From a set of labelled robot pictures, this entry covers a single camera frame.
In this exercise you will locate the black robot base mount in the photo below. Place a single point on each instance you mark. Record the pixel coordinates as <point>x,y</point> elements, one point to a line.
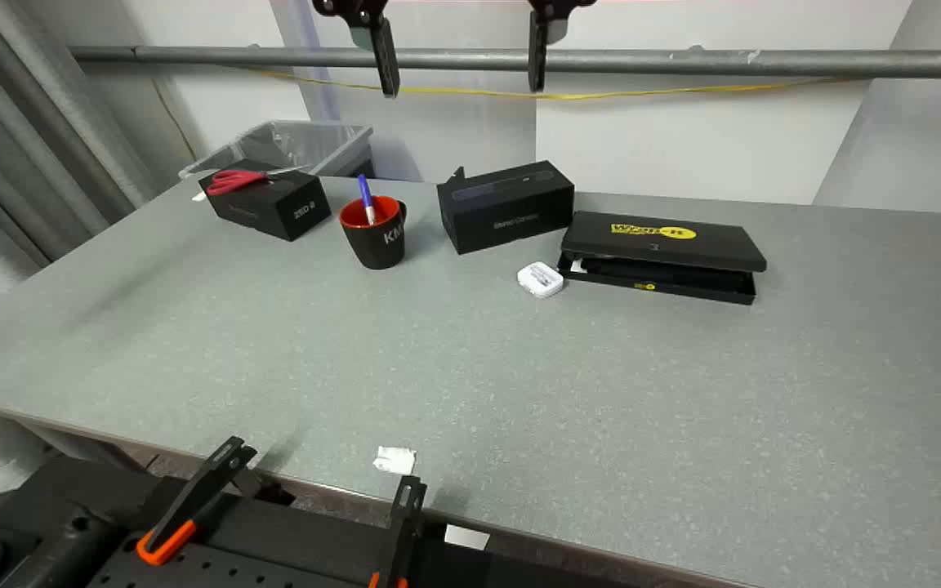
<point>275,550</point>

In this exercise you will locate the grey metal pipe rail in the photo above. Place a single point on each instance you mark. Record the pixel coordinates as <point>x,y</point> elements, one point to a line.
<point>709,61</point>

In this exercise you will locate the small white tape piece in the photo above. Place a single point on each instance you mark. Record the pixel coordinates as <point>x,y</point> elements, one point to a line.
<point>394,458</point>

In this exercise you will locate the grey plastic bin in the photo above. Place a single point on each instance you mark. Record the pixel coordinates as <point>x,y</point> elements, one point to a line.
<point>307,144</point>

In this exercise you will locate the plain black cardboard box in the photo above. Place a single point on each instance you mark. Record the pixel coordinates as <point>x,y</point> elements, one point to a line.
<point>506,213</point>

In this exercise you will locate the blue vertical wall strip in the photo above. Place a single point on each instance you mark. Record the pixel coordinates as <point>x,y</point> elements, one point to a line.
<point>311,66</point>

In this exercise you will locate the red and black mug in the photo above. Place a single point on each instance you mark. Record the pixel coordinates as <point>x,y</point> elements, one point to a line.
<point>377,249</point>

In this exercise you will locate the small white box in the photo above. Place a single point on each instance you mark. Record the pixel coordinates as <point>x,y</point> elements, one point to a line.
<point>541,278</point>

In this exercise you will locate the blue pen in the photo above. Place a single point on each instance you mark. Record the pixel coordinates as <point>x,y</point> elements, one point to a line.
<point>365,200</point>

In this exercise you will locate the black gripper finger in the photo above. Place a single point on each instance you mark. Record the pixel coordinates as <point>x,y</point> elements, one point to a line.
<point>386,54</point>
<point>537,54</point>

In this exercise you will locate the flat black box yellow logo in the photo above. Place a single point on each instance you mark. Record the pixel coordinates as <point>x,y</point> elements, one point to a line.
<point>667,245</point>

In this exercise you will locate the black stereo camera box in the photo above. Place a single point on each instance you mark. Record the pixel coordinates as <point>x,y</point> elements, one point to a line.
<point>279,211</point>

